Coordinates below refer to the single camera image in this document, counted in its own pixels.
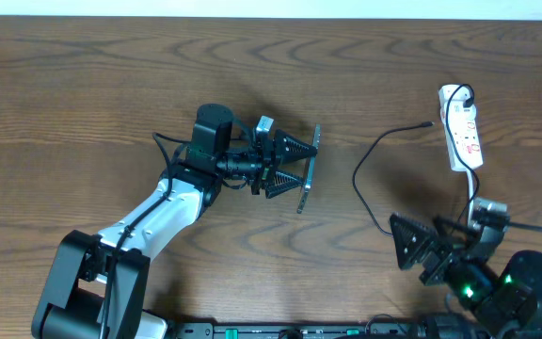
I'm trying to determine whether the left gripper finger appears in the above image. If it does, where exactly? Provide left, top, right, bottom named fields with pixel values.
left=264, top=169, right=304, bottom=199
left=274, top=129, right=317, bottom=165

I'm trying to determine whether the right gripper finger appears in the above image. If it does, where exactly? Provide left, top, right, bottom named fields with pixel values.
left=433, top=216, right=477, bottom=235
left=389, top=213, right=450, bottom=270

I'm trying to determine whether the white power strip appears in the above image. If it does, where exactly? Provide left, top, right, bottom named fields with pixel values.
left=438, top=84, right=484, bottom=172

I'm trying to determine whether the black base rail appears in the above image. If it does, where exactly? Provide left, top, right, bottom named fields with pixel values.
left=164, top=322, right=438, bottom=339

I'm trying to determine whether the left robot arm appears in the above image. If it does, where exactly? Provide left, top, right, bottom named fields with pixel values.
left=31, top=104, right=321, bottom=338

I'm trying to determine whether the gold Galaxy smartphone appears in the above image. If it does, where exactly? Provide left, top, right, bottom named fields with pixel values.
left=296, top=124, right=322, bottom=214

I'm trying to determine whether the black USB charging cable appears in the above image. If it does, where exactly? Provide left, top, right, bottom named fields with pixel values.
left=351, top=83, right=481, bottom=236

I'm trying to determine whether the left black camera cable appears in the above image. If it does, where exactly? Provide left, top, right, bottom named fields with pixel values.
left=97, top=131, right=197, bottom=339

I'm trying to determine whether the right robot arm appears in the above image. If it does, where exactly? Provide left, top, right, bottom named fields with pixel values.
left=390, top=209, right=542, bottom=338

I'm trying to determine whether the white power strip cord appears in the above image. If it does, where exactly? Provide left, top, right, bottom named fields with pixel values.
left=465, top=169, right=477, bottom=222

